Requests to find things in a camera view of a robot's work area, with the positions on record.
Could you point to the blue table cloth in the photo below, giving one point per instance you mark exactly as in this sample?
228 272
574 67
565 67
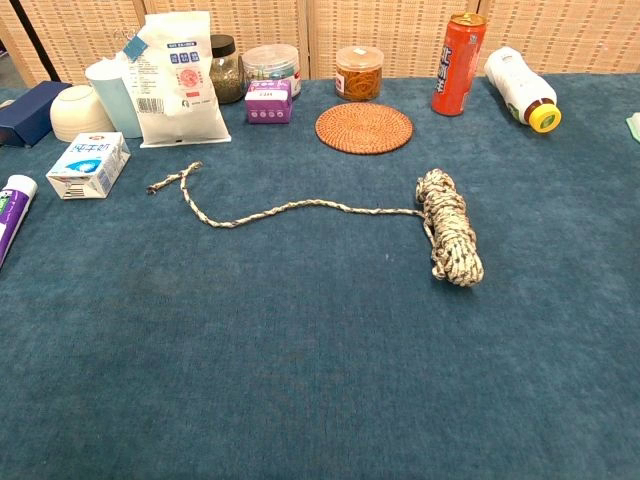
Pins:
300 350

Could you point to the round woven rattan coaster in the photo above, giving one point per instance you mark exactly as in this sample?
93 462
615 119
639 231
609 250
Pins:
364 128

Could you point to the small purple box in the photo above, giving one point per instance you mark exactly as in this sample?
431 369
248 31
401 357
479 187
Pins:
267 107

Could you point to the clear jar of rubber bands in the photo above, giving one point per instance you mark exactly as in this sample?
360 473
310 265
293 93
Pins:
359 75

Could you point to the clear round cotton swab tub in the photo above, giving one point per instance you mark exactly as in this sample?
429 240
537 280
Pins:
272 62

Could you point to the glass jar black lid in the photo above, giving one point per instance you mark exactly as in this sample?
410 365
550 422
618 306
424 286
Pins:
226 75

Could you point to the white plastic salt bag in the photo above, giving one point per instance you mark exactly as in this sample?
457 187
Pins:
185 100

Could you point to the tall orange drink can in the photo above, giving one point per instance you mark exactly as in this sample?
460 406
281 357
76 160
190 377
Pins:
457 70

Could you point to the white blue milk carton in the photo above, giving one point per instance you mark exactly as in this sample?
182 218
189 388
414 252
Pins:
90 165

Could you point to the light blue paper cup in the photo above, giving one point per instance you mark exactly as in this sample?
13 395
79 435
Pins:
115 100

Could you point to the white bottle yellow cap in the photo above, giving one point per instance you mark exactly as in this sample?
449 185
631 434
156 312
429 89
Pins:
520 85

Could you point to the white ceramic bowl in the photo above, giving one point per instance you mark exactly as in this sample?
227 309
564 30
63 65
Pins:
77 112

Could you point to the purple white toothpaste tube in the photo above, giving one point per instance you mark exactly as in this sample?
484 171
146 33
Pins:
12 215

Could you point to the navy blue box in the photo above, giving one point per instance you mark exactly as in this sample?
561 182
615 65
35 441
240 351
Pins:
30 110

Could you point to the light green flat item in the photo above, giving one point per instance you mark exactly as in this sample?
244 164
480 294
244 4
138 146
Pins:
635 127

